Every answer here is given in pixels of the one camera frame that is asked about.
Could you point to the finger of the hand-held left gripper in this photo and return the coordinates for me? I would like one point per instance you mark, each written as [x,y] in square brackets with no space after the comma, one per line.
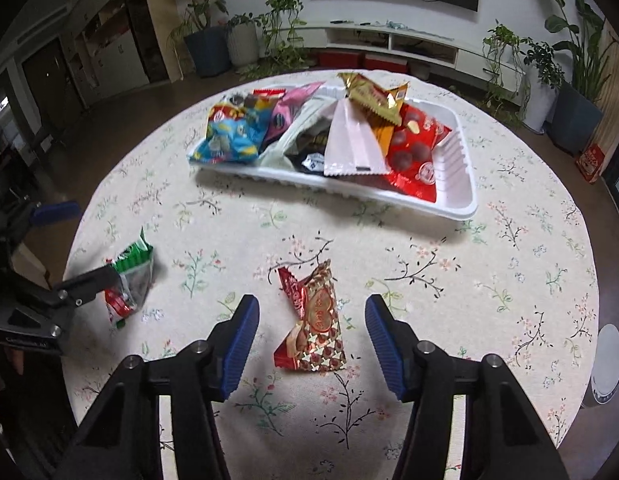
[87,285]
[57,212]

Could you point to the orange long snack packet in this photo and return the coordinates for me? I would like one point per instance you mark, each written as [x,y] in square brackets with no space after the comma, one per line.
[383,137]

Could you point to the gold packet with red label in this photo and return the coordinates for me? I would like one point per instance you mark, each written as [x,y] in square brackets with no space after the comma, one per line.
[372,97]

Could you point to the light blue snack packet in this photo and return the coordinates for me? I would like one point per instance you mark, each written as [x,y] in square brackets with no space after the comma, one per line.
[229,135]

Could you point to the pale pink translucent packet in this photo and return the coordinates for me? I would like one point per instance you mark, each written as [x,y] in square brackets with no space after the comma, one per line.
[352,140]

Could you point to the grey white long snack packet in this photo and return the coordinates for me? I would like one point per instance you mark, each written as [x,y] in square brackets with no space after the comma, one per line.
[309,115]

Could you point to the pink snack packet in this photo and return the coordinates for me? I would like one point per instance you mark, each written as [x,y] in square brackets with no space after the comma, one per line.
[289,110]

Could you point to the green snack packet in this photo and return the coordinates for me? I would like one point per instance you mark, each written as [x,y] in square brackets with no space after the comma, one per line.
[137,270]

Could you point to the hanging vine plant on cabinet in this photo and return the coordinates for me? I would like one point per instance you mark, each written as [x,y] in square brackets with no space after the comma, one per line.
[502,50]

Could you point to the plant in white ribbed pot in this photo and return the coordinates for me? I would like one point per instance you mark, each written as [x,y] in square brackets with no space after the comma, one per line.
[243,45]

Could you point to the tall plant in dark pot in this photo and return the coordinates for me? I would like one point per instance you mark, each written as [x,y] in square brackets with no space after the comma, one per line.
[207,52]

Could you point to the red chocolate ball packet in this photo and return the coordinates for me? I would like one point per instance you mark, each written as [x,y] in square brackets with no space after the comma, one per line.
[419,155]

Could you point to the white wall cabinet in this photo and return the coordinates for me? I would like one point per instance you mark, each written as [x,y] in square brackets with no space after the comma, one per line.
[114,55]

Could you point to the large-leaf plant in dark pot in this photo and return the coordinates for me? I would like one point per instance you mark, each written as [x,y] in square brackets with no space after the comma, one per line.
[577,115]

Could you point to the black snack packet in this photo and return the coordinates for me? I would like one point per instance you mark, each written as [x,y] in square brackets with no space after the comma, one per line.
[309,152]

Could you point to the white round appliance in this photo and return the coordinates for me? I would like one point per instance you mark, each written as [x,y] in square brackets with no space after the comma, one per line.
[605,370]

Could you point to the white plastic tray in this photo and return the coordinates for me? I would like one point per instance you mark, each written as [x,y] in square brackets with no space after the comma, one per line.
[459,190]

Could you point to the trailing vine plant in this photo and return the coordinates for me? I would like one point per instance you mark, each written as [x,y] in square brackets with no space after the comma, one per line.
[282,40]

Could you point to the bushy plant in white pot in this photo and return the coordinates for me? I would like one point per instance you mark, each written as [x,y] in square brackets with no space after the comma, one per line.
[539,100]

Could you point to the red gold heart-print packet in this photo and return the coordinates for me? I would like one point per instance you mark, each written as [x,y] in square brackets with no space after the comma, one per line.
[317,320]

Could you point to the red gift bag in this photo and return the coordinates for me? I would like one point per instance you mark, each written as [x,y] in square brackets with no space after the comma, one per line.
[591,162]

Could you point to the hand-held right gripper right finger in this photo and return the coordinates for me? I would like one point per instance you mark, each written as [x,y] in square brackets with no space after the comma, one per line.
[389,355]

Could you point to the red storage box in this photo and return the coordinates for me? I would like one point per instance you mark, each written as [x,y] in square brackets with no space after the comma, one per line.
[384,63]
[338,59]

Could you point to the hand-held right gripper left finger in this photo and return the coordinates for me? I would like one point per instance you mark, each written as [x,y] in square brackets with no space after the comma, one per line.
[239,355]

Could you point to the white television cabinet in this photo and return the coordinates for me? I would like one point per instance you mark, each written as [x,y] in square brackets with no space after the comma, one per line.
[439,47]

